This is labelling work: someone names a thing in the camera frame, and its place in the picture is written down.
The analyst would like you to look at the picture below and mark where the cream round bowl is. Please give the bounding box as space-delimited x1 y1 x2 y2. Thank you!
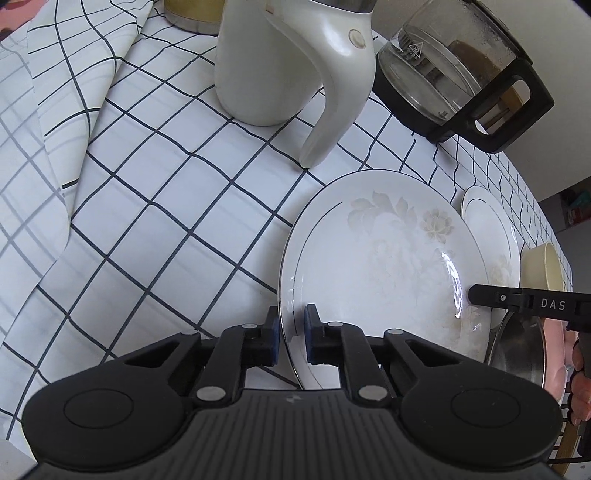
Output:
520 243 565 291

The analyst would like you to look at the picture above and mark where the large stainless steel bowl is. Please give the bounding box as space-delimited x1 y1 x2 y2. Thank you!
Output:
485 312 547 387

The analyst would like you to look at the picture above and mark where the small white rimmed plate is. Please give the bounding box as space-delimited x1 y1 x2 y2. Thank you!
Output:
461 186 523 319

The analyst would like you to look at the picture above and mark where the large white floral plate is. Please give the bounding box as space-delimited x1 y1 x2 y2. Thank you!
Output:
279 169 491 389

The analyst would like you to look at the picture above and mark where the pink mouse-shaped plate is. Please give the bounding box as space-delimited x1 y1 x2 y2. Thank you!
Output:
543 318 567 403

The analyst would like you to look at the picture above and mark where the person's right hand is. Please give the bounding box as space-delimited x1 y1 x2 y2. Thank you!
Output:
568 341 591 426

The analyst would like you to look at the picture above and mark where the white black grid tablecloth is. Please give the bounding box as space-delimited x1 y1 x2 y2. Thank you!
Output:
1 1 556 456

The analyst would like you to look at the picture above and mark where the gold metal canister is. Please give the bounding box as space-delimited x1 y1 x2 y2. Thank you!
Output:
163 0 225 35

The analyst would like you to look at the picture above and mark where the glass kettle black handle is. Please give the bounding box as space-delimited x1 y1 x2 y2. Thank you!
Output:
373 1 554 153

